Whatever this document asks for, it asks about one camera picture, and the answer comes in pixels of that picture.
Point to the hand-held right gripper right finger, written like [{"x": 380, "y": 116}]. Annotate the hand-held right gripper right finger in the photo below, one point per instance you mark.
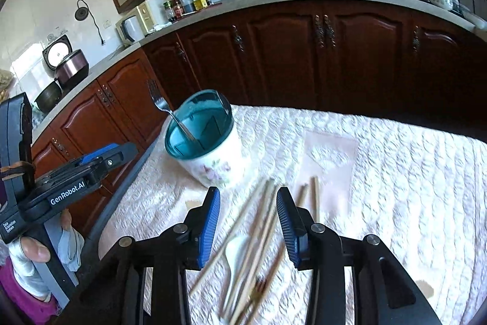
[{"x": 289, "y": 229}]

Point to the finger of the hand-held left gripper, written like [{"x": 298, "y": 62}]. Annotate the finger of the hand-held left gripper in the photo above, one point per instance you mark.
[
  {"x": 99, "y": 153},
  {"x": 125, "y": 153}
]

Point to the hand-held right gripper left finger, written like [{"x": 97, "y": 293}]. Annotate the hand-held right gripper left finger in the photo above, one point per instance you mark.
[{"x": 209, "y": 229}]

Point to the white plastic spoon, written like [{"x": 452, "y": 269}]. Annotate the white plastic spoon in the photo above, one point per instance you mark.
[{"x": 236, "y": 250}]

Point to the floral utensil holder teal insert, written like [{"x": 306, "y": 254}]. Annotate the floral utensil holder teal insert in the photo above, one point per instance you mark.
[{"x": 217, "y": 165}]

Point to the person's left forearm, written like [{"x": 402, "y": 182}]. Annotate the person's left forearm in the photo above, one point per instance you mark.
[{"x": 19, "y": 304}]

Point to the person's left hand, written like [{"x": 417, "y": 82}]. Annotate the person's left hand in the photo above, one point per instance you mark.
[{"x": 36, "y": 250}]

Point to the black inner pot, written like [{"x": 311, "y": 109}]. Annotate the black inner pot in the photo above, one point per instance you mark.
[{"x": 48, "y": 96}]

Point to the pale yellow food pile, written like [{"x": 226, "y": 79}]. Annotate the pale yellow food pile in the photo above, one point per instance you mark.
[{"x": 4, "y": 85}]

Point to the steel fork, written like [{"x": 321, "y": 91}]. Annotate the steel fork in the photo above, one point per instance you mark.
[{"x": 167, "y": 110}]

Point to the maroon rice cooker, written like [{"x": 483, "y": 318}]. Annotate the maroon rice cooker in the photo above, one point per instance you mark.
[{"x": 70, "y": 68}]

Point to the white quilted tablecloth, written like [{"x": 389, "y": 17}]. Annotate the white quilted tablecloth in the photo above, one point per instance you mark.
[{"x": 380, "y": 195}]

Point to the white countertop appliance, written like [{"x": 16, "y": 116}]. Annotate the white countertop appliance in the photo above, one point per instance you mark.
[{"x": 131, "y": 28}]

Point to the cream countertop appliance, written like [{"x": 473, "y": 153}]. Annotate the cream countertop appliance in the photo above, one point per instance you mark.
[{"x": 140, "y": 18}]

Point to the white cylindrical container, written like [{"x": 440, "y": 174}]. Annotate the white cylindrical container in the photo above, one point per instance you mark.
[{"x": 156, "y": 11}]

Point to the green cap bottle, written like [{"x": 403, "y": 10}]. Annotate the green cap bottle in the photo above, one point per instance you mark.
[{"x": 169, "y": 12}]

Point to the red label sauce bottle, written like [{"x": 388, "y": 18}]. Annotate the red label sauce bottle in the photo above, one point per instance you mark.
[{"x": 175, "y": 7}]

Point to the dark sauce bottle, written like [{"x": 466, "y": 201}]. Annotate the dark sauce bottle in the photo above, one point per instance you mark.
[{"x": 186, "y": 5}]

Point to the wooden base cabinets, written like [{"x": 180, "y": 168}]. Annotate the wooden base cabinets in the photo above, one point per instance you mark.
[{"x": 285, "y": 54}]

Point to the grey kitchen countertop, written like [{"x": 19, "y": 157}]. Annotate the grey kitchen countertop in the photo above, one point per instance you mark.
[{"x": 236, "y": 3}]

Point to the white wall socket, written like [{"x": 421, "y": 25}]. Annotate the white wall socket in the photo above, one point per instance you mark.
[{"x": 107, "y": 23}]

